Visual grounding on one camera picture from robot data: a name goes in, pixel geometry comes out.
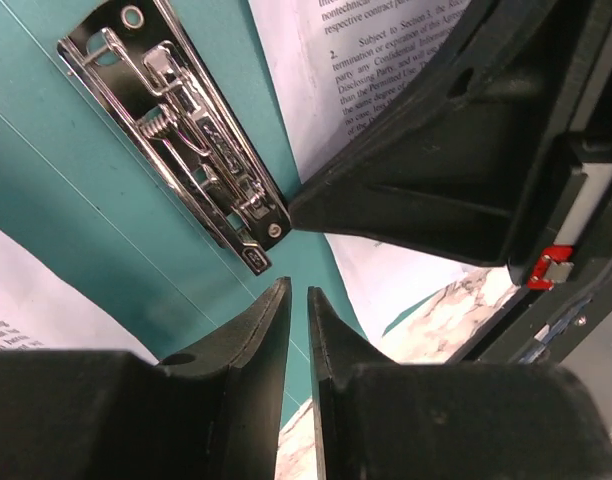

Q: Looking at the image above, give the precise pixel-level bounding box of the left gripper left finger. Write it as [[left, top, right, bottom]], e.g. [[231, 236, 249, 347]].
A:
[[158, 277, 292, 479]]

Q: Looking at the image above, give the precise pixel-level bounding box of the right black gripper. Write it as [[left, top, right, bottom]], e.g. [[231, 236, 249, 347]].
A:
[[290, 1, 612, 363]]

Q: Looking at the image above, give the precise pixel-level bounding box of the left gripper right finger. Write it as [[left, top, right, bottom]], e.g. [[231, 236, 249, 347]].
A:
[[307, 287, 401, 479]]

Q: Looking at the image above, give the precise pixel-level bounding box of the printed paper sheet bottom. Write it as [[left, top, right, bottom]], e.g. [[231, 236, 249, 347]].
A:
[[249, 0, 473, 343]]

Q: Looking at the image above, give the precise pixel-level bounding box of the teal folder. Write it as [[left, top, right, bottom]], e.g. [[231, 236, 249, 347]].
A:
[[0, 0, 437, 436]]

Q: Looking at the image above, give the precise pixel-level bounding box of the chrome folder clip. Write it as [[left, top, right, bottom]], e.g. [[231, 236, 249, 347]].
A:
[[57, 1, 291, 275]]

